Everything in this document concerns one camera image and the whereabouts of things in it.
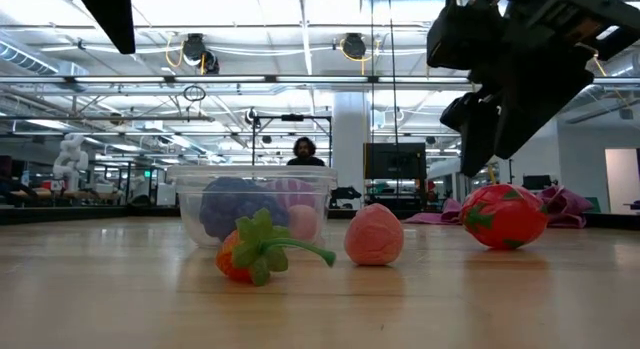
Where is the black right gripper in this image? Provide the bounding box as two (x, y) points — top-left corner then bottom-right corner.
(439, 0), (640, 179)

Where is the thin black hanging cable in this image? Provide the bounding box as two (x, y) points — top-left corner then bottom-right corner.
(369, 0), (375, 145)

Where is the small pink toy ball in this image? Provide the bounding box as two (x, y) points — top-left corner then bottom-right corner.
(287, 204), (320, 242)

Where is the pink toy peach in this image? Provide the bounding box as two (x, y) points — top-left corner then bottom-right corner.
(343, 203), (405, 267)

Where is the small strawberry with long stem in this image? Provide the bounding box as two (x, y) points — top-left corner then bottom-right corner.
(215, 207), (337, 287)

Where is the clear plastic tupperware container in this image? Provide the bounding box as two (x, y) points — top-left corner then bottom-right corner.
(167, 164), (339, 249)

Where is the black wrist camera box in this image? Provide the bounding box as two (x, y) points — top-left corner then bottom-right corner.
(426, 0), (505, 71)

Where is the small black monitor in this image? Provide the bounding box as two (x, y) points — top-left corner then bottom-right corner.
(522, 174), (553, 191)

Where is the purple toy grape bunch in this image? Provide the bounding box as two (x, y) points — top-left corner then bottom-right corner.
(198, 176), (290, 242)

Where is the purple cloth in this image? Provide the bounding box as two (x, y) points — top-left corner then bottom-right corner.
(403, 184), (595, 229)

